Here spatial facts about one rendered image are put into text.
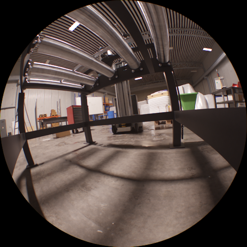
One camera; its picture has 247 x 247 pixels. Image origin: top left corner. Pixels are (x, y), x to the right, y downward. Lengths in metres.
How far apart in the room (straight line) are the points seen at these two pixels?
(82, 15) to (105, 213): 0.80
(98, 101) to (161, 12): 5.78
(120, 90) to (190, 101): 2.28
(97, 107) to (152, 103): 3.56
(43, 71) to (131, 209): 1.03
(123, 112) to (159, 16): 1.85
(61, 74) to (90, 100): 4.97
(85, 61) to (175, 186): 0.96
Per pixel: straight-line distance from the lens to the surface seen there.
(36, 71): 0.87
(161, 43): 0.68
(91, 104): 5.70
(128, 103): 1.90
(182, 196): 0.42
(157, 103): 4.13
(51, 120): 5.67
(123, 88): 2.06
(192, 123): 0.32
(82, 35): 9.79
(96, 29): 0.53
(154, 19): 0.54
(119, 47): 0.63
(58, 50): 0.65
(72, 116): 2.90
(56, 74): 0.90
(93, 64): 0.78
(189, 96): 3.08
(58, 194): 0.54
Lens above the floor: 0.34
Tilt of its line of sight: 5 degrees down
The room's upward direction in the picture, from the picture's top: 7 degrees counter-clockwise
